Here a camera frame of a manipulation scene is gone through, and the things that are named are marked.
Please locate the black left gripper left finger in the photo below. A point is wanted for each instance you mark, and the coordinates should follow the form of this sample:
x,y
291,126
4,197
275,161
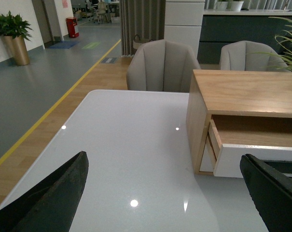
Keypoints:
x,y
50,205

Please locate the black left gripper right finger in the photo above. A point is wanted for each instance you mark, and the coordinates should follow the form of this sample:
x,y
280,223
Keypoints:
x,y
270,186

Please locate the white front drawer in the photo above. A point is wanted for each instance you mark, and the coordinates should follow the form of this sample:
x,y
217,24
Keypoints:
x,y
230,137

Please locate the wooden drawer cabinet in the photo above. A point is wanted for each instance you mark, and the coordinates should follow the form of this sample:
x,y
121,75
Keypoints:
x,y
233,93

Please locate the grey armchair right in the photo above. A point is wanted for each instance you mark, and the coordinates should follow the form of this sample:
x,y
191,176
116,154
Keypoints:
x,y
251,56

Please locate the grey armchair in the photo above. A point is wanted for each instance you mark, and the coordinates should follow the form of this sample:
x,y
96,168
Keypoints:
x,y
162,66
251,56

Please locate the green leafy plant right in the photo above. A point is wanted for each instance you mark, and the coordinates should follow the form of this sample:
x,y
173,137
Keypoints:
x,y
285,41

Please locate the blue floor mat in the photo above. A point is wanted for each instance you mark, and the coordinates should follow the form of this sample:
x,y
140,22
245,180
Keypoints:
x,y
64,45

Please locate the grey armchair left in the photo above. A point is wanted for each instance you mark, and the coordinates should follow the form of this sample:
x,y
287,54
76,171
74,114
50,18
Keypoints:
x,y
162,66

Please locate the dark counter with white top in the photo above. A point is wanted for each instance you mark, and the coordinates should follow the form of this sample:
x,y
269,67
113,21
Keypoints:
x,y
220,28

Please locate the potted plant gold pot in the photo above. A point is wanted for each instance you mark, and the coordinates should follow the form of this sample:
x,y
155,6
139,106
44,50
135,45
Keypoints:
x,y
15,30

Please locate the red fire extinguisher box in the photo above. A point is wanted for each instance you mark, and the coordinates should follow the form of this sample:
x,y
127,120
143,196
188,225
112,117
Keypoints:
x,y
72,27

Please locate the woven basket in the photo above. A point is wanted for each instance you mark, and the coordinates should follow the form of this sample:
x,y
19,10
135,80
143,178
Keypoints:
x,y
138,41

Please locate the white plant pot right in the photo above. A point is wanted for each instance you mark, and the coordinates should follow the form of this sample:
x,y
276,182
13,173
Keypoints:
x,y
236,5

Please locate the white plant pot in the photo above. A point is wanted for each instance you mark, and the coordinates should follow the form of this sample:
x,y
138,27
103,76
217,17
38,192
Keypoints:
x,y
236,5
221,5

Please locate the white plant pot left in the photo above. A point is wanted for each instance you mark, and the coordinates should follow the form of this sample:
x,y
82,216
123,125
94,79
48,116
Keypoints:
x,y
221,5

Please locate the white pillar cabinet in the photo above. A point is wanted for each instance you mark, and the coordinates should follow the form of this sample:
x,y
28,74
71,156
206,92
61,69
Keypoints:
x,y
183,22

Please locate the office chair far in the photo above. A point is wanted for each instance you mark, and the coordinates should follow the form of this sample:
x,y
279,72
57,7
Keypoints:
x,y
101,12

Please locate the grey curtain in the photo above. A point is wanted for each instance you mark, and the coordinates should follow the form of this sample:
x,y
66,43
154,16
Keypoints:
x,y
145,18

